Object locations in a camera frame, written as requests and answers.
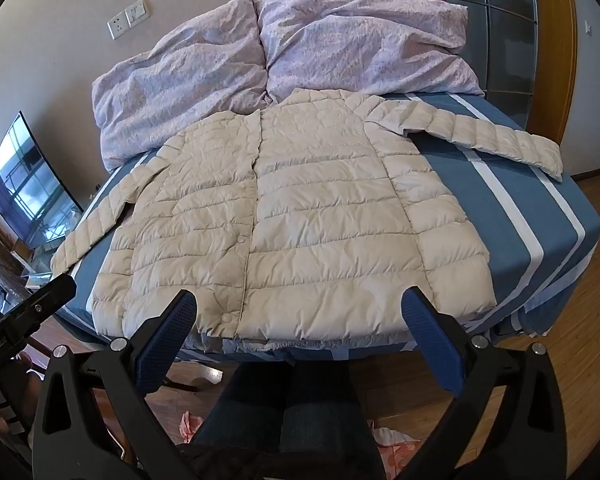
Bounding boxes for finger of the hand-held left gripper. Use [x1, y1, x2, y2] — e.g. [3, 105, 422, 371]
[25, 275, 78, 323]

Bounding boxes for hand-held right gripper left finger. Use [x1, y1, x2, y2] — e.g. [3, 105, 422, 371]
[30, 289, 201, 480]

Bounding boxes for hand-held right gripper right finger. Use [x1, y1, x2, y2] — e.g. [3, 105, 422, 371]
[401, 287, 571, 480]

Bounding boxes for cream puffer jacket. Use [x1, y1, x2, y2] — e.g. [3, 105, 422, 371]
[50, 87, 565, 341]

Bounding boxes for pink patterned slipper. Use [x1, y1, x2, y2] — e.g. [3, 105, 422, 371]
[370, 427, 423, 480]
[179, 409, 203, 442]

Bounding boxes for flat screen television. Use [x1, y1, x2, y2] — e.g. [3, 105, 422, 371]
[0, 110, 84, 252]

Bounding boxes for person's dark trouser legs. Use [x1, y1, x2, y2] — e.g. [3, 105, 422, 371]
[190, 355, 387, 480]

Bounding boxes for blue white striped bed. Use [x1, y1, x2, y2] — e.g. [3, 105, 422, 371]
[55, 91, 600, 367]

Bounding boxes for pink wrinkled blanket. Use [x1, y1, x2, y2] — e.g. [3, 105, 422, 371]
[91, 0, 270, 172]

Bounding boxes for lavender pillow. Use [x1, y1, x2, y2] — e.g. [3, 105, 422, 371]
[255, 0, 485, 106]

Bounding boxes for white wall socket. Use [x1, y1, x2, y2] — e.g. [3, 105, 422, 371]
[107, 12, 130, 40]

